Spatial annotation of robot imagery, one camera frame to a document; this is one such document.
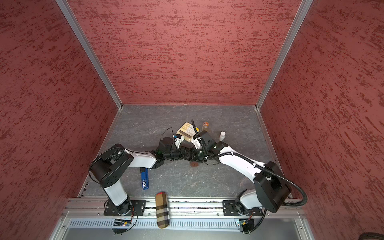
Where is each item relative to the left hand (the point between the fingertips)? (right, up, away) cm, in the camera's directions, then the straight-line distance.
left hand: (194, 155), depth 87 cm
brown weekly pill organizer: (0, -4, -4) cm, 6 cm away
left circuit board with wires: (-36, -32, -14) cm, 50 cm away
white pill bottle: (+19, +10, +11) cm, 24 cm away
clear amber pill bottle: (+8, +17, +11) cm, 22 cm away
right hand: (-4, -2, -7) cm, 9 cm away
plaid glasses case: (-15, -23, -16) cm, 32 cm away
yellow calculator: (-5, +13, +17) cm, 21 cm away
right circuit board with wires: (+26, -30, -16) cm, 43 cm away
